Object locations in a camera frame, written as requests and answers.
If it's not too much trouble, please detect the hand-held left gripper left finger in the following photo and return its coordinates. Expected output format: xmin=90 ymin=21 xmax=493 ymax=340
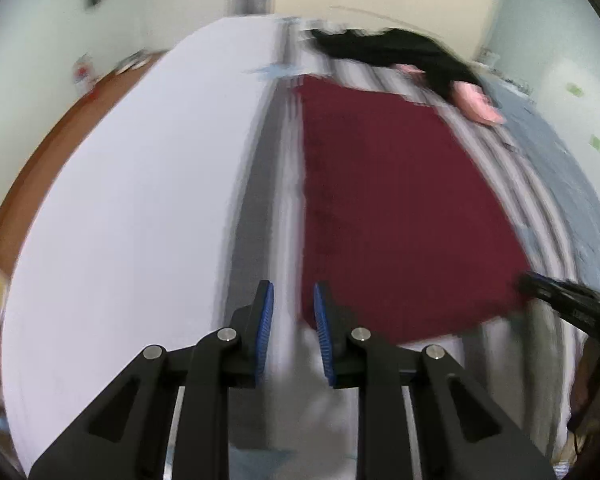
xmin=29 ymin=280 xmax=275 ymax=480

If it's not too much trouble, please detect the grey-blue quilt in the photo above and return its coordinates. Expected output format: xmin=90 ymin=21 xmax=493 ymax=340
xmin=472 ymin=74 xmax=600 ymax=311

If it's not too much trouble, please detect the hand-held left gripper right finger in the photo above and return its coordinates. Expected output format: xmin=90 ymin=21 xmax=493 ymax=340
xmin=313 ymin=281 xmax=558 ymax=480

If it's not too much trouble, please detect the white blanket with grey stripes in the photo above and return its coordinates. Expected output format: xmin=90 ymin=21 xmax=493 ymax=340
xmin=0 ymin=15 xmax=600 ymax=480

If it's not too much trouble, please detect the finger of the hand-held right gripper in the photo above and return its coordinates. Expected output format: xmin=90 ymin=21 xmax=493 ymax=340
xmin=517 ymin=270 xmax=600 ymax=343

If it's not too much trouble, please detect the maroon cloth garment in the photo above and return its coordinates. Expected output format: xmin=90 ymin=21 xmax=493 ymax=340
xmin=291 ymin=76 xmax=533 ymax=347

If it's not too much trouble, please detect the black garment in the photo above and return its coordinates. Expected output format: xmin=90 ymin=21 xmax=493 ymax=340
xmin=309 ymin=27 xmax=487 ymax=106

